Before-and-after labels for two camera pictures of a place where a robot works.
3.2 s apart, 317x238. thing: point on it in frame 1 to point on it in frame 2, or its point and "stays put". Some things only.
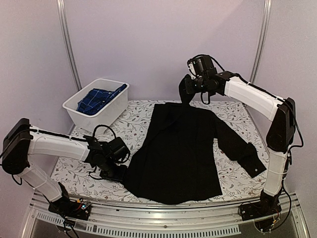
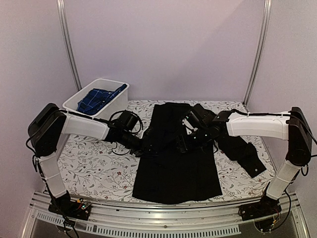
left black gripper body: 109,172 to 135,147
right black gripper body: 200,86 to 198,142
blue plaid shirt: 96,99 stays put
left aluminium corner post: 63,26 stays put
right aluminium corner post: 262,32 stays put
